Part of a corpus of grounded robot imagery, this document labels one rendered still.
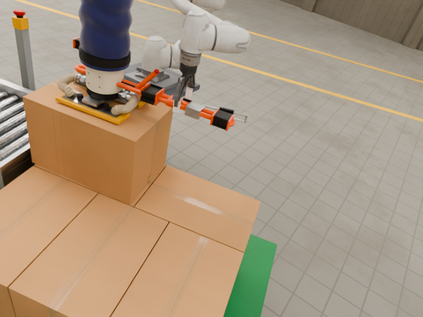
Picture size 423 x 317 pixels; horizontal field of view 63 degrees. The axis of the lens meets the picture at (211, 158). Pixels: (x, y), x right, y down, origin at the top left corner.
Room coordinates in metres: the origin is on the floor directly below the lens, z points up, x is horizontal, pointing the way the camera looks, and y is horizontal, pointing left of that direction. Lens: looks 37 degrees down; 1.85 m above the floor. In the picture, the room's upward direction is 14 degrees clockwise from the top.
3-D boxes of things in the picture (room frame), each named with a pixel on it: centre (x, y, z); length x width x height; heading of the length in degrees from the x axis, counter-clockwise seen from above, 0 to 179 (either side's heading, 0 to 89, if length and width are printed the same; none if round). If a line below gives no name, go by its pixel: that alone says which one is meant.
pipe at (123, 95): (1.45, 0.59, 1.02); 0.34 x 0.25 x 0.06; 79
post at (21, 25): (2.11, 1.42, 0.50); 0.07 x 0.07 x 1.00; 80
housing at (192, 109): (1.37, 0.13, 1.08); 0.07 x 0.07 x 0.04; 79
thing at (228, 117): (1.33, 0.00, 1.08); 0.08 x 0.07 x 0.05; 79
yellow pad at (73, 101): (1.36, 0.60, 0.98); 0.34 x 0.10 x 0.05; 79
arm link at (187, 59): (1.39, 0.19, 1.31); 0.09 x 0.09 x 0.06
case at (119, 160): (1.46, 0.59, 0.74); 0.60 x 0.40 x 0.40; 78
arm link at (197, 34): (1.40, 0.18, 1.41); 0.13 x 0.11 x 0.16; 112
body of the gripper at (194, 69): (1.39, 0.19, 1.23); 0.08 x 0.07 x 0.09; 168
